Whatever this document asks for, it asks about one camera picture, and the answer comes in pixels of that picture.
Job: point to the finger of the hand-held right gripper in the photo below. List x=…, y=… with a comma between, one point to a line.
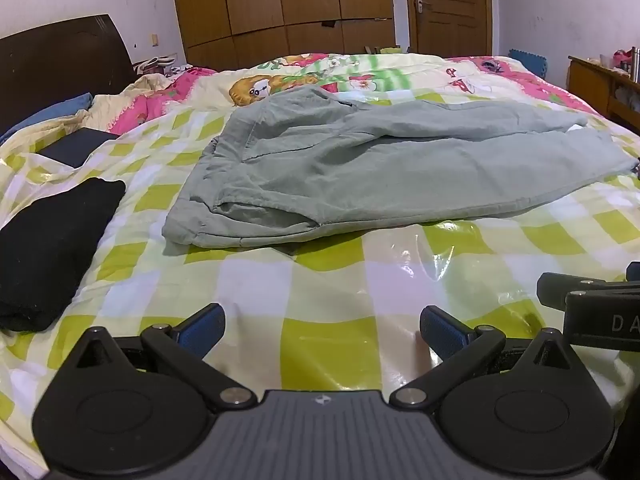
x=552, y=290

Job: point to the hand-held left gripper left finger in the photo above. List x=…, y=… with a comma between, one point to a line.
x=202, y=332

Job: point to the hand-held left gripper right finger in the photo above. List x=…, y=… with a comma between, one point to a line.
x=442, y=332

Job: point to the grey-green pants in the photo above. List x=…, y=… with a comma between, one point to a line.
x=360, y=160

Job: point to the checkered printed blanket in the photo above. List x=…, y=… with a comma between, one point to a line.
x=325, y=285

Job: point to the black folded cloth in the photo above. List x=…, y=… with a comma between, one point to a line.
x=50, y=250

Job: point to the wooden cabinet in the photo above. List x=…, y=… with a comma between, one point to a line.
x=587, y=82

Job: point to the dark navy folded garment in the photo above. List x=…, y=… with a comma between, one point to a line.
x=77, y=146

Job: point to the blue foam mat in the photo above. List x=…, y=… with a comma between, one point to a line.
x=527, y=62

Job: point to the metal bottle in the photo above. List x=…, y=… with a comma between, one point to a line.
x=636, y=65

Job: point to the pink purple cloth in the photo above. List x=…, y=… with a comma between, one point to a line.
x=622, y=57

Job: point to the blue pillow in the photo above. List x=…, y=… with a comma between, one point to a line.
x=50, y=112

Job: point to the striped clothes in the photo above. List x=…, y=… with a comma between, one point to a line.
x=157, y=64

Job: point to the small green cloth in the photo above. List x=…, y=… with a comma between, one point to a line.
x=389, y=50

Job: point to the wooden door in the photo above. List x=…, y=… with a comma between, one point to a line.
x=450, y=5

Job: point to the dark wooden headboard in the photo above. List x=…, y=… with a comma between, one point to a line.
x=60, y=60

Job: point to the wooden wardrobe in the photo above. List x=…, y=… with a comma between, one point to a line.
x=280, y=5

